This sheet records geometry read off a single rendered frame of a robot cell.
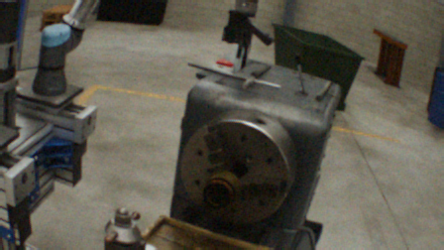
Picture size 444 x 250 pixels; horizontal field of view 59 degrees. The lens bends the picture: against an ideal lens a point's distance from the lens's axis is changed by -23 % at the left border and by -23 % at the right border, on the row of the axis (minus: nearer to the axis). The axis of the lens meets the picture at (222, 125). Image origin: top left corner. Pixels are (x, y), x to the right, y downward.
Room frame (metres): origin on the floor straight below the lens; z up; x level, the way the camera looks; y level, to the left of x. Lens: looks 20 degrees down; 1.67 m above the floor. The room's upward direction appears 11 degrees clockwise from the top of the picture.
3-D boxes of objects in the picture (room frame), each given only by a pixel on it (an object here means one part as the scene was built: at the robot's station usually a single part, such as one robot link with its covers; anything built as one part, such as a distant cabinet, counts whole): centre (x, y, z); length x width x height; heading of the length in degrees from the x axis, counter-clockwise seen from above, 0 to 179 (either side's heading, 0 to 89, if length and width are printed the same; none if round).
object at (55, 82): (1.44, 0.63, 1.21); 0.15 x 0.15 x 0.10
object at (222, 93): (1.69, -0.16, 1.06); 0.59 x 0.48 x 0.39; 165
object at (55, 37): (1.45, 0.63, 1.33); 0.13 x 0.12 x 0.14; 2
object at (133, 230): (0.78, 0.16, 1.13); 0.08 x 0.08 x 0.03
